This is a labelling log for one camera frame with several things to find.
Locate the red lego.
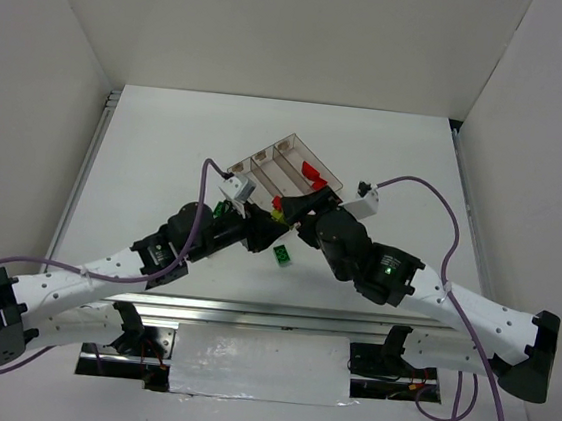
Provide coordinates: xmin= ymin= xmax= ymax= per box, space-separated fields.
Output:
xmin=300 ymin=161 xmax=320 ymax=182
xmin=312 ymin=176 xmax=327 ymax=191
xmin=272 ymin=196 xmax=282 ymax=211

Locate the green lego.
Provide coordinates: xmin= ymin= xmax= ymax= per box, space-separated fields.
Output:
xmin=273 ymin=245 xmax=292 ymax=267

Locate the green lego two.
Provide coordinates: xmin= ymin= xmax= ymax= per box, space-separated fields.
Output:
xmin=213 ymin=201 xmax=225 ymax=219

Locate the small lime lego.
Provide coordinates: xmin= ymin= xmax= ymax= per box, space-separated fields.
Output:
xmin=271 ymin=210 xmax=285 ymax=223

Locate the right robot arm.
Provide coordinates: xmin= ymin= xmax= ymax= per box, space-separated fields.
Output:
xmin=278 ymin=186 xmax=560 ymax=404

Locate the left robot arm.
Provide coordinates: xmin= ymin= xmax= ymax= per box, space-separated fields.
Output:
xmin=0 ymin=202 xmax=289 ymax=373

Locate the clear left container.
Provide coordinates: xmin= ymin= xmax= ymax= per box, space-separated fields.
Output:
xmin=228 ymin=157 xmax=282 ymax=211

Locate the clear right container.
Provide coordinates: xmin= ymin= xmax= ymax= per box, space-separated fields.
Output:
xmin=265 ymin=133 xmax=343 ymax=197

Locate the silver tape sheet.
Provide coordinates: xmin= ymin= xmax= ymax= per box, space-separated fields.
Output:
xmin=168 ymin=324 xmax=351 ymax=407

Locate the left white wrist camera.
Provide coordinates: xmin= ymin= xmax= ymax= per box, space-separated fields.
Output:
xmin=219 ymin=174 xmax=256 ymax=204

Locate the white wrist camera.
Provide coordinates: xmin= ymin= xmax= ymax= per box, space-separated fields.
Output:
xmin=340 ymin=181 xmax=380 ymax=221
xmin=219 ymin=174 xmax=256 ymax=204

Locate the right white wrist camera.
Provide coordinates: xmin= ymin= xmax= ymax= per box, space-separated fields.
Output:
xmin=340 ymin=181 xmax=380 ymax=221

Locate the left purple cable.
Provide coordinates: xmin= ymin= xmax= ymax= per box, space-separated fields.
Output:
xmin=0 ymin=136 xmax=232 ymax=400

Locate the aluminium frame rail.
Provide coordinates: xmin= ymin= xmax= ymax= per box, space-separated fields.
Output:
xmin=108 ymin=292 xmax=456 ymax=339

